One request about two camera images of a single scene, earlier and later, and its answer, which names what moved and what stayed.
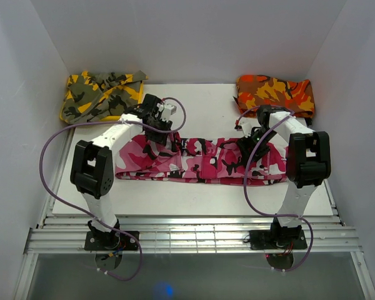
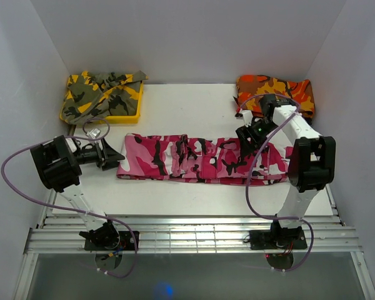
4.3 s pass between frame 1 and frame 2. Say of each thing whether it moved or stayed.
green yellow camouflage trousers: stayed
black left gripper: moved
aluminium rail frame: stayed
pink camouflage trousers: stayed
